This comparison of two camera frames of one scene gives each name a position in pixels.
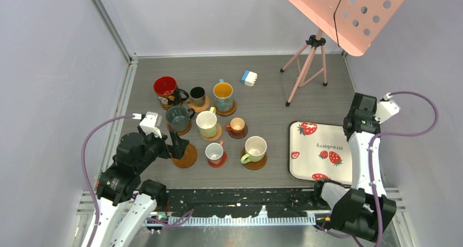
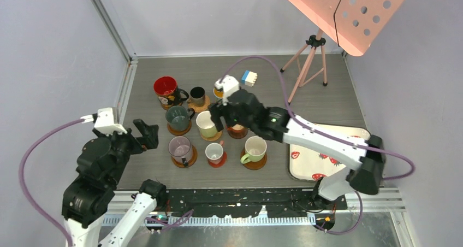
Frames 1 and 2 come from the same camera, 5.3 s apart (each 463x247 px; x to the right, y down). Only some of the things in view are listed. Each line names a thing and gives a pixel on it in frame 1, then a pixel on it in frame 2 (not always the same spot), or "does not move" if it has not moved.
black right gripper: [373, 119] -> [215, 115]
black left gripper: [179, 143] -> [149, 138]
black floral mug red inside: [168, 95] does not move
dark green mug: [177, 118] does not move
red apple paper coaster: [223, 160] does not move
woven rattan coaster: [199, 109] does not move
